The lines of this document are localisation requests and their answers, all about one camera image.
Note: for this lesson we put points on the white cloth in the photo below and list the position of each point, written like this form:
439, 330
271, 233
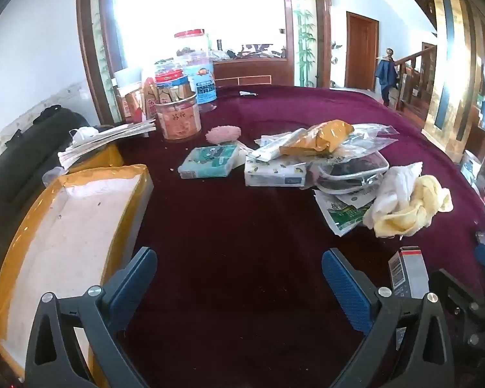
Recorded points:
396, 186

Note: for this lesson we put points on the blue pink carton box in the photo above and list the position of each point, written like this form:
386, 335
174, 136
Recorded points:
202, 85

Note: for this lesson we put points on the yellow taped cardboard box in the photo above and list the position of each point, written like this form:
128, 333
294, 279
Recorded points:
76, 226

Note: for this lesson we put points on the white bucket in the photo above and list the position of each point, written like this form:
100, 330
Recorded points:
471, 167

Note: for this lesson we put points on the bamboo painted panel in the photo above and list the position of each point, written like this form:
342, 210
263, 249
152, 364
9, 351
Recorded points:
103, 60
305, 28

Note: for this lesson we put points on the maroon tablecloth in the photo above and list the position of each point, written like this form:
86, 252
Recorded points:
246, 218

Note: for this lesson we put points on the grey box with red stripe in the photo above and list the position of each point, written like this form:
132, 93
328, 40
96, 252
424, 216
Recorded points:
410, 270

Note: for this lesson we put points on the green white packet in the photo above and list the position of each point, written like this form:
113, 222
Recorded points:
341, 214

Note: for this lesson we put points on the white printed tissue pack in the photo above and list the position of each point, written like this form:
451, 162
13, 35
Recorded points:
273, 173

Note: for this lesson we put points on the wooden door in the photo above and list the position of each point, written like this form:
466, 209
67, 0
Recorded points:
361, 52

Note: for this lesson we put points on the crumpled white mask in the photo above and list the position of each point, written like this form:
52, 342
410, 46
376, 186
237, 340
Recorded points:
83, 133

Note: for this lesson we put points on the yellow orange packet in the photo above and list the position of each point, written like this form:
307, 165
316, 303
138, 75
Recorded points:
319, 137

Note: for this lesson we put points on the white box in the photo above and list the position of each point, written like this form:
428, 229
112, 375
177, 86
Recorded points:
127, 76

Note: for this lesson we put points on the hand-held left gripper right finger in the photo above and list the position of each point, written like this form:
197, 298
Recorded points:
345, 291

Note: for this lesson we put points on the pink label clear jar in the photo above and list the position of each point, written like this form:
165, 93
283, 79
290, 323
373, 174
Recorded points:
180, 119

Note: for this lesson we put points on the black sofa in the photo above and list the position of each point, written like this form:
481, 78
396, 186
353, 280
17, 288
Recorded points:
16, 169

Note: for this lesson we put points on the clear zip bag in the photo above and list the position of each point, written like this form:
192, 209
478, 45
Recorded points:
374, 137

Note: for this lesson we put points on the zip bag with dark contents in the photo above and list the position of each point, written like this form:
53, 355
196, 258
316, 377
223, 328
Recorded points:
347, 171

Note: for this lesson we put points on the red lid small jar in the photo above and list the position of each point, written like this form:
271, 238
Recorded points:
169, 74

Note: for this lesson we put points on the row of cabinet ornaments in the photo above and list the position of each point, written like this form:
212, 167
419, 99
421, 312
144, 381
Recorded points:
254, 50

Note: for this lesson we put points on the red white snack packet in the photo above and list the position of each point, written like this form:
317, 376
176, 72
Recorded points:
131, 103

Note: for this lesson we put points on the wooden staircase railing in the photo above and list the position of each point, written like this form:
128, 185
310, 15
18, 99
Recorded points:
418, 68

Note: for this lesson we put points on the silver tube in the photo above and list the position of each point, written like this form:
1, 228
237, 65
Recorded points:
275, 145

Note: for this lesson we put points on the pink fluffy ball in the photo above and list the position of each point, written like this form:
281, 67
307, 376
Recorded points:
224, 134

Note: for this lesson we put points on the yellow cloth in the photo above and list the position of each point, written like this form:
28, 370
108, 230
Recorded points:
424, 206

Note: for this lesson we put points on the stack of papers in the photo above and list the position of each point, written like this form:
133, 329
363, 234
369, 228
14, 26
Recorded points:
105, 137

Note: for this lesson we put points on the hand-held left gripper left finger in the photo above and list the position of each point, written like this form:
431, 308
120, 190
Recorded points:
131, 287

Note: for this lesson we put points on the wooden cabinet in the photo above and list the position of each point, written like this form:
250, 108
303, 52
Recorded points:
250, 70

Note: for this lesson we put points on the teal tissue pack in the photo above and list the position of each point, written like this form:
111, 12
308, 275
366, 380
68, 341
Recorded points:
210, 161

